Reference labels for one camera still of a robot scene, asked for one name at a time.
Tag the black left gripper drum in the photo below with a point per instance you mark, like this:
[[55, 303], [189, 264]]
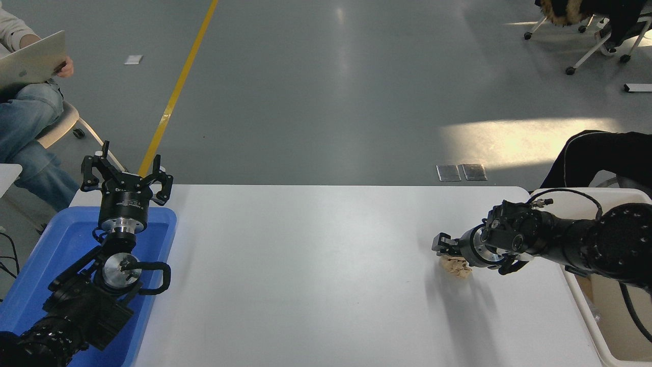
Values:
[[124, 201]]

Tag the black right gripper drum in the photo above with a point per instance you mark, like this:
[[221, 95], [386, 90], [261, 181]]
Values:
[[468, 250]]

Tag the tan paper ball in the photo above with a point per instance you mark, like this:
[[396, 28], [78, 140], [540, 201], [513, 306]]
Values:
[[458, 267]]

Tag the silver laptop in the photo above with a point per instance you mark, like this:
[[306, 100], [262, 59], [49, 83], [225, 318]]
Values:
[[30, 63]]

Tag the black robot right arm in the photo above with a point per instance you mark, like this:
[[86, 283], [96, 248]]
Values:
[[611, 244]]

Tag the person's forearm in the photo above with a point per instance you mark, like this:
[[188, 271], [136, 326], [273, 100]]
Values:
[[12, 30]]

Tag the person's hand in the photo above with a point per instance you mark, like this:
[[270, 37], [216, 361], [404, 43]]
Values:
[[67, 66]]

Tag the white chair with casters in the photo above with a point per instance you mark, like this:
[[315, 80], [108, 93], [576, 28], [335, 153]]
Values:
[[58, 127]]

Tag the metal floor plate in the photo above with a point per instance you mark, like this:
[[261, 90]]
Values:
[[474, 172], [449, 173]]

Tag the blue plastic tray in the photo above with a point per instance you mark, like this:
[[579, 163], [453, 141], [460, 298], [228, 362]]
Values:
[[61, 239]]

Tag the small white side table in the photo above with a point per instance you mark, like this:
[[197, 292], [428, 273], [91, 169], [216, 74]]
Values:
[[9, 178]]

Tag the yellow floor tape line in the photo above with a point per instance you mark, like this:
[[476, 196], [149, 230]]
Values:
[[175, 94]]

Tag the white paper sheet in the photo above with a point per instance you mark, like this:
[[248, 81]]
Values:
[[133, 59]]

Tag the large pale plastic bin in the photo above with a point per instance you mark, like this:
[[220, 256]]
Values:
[[601, 326]]

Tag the white-legged office chair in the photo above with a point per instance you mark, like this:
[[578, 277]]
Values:
[[535, 29], [593, 51]]

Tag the white flat bar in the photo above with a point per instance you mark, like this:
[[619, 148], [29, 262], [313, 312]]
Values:
[[639, 88]]

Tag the dark coat with fur trim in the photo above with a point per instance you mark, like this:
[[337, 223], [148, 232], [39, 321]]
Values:
[[560, 11]]

